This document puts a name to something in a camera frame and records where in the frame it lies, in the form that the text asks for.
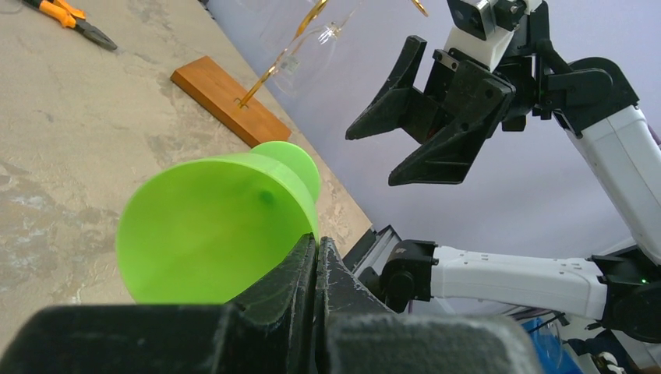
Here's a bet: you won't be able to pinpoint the wooden rack base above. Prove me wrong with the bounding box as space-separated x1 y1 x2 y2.
170 56 292 147

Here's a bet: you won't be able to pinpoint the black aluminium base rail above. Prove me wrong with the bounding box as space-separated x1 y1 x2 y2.
343 225 402 302

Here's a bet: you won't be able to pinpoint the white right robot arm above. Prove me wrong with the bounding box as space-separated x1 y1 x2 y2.
346 1 660 344

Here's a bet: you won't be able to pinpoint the gold wire glass rack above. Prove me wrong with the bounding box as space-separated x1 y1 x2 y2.
237 0 429 109

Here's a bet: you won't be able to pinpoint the green plastic goblet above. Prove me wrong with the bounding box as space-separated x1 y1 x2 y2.
115 141 321 304

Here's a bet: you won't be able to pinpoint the orange black pliers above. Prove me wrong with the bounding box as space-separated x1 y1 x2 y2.
23 0 118 51

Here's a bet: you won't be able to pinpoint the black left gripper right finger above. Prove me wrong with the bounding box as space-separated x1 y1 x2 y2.
316 237 543 373

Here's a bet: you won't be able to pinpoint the clear champagne flute with label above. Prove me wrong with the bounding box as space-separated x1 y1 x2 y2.
270 9 356 97

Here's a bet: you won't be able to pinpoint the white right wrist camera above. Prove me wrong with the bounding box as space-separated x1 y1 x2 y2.
444 0 542 72

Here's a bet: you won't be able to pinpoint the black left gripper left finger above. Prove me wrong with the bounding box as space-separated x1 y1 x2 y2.
1 235 316 373

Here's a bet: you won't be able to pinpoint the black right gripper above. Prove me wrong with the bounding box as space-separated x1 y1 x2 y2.
345 35 536 186

